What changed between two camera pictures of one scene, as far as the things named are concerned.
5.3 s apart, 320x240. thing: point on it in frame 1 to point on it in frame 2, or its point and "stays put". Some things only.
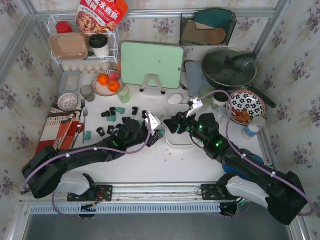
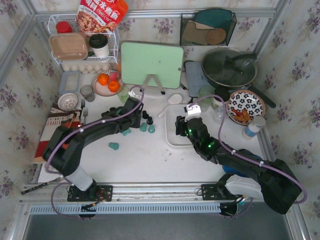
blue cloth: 242,174 stays put
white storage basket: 177,140 stays put
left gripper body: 151,135 to 136,115
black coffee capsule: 105,114 stays put
